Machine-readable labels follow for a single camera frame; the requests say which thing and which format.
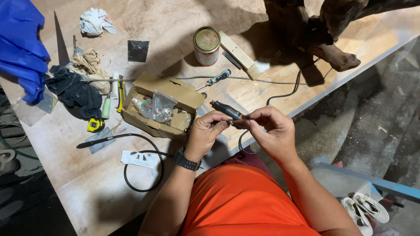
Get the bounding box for thin grey cable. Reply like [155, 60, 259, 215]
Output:
[80, 67, 333, 86]

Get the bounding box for open cardboard box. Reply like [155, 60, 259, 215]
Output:
[121, 72, 206, 141]

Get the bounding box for clear plastic bag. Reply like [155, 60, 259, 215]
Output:
[11, 87, 58, 127]

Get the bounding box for dark grey sandpaper square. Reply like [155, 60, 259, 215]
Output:
[127, 40, 150, 63]

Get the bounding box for white tube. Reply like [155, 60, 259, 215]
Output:
[111, 72, 120, 99]

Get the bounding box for crumpled brown paper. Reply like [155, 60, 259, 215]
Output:
[67, 48, 111, 95]

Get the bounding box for black orange rotary tool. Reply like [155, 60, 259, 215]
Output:
[210, 100, 247, 129]

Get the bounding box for blue plastic sheet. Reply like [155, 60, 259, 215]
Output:
[0, 0, 51, 106]

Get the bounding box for blue painted plank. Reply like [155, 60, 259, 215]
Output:
[311, 162, 420, 201]

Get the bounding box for person's left hand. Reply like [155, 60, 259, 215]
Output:
[184, 110, 232, 162]

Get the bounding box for maroon shorts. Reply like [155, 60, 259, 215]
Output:
[222, 155, 265, 172]

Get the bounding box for yellow utility knife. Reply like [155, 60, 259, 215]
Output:
[116, 75, 125, 114]

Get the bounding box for black cloth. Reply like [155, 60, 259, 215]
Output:
[45, 64, 103, 119]

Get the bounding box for large dark driftwood piece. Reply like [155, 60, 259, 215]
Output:
[262, 0, 420, 73]

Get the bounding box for white sandal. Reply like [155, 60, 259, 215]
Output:
[341, 197, 374, 236]
[352, 192, 390, 224]

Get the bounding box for dark metal scraper blade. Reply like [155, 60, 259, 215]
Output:
[222, 50, 243, 70]

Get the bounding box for black power cable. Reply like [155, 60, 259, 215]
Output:
[238, 58, 333, 155]

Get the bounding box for tin can with gold lid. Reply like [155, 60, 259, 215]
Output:
[192, 26, 221, 67]

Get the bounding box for wide wooden paint brush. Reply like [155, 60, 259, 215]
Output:
[218, 31, 271, 81]

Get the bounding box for yellow black tape measure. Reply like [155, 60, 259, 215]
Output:
[87, 117, 106, 134]

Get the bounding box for grey black handled screwdriver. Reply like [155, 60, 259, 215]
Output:
[195, 69, 232, 92]

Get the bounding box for grey sandpaper piece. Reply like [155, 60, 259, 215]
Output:
[84, 127, 116, 155]

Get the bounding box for hand saw blade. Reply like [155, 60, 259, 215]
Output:
[53, 11, 71, 68]

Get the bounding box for green handled tool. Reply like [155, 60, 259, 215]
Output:
[101, 93, 112, 120]

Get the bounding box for small clear accessory bag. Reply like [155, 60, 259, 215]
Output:
[132, 96, 153, 119]

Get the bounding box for crumpled white paper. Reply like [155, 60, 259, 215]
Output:
[79, 7, 117, 37]

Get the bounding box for clear bag of rotary bits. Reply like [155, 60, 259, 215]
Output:
[151, 89, 179, 124]

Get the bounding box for orange shirt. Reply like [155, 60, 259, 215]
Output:
[180, 163, 321, 236]

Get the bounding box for black wristwatch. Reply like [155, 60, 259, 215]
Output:
[173, 147, 203, 172]

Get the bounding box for black flexible shaft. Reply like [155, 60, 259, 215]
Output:
[76, 132, 175, 193]

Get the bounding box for person's right hand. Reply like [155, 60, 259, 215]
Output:
[243, 106, 296, 163]

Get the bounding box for white printed paper card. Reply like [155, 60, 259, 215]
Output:
[120, 150, 159, 170]

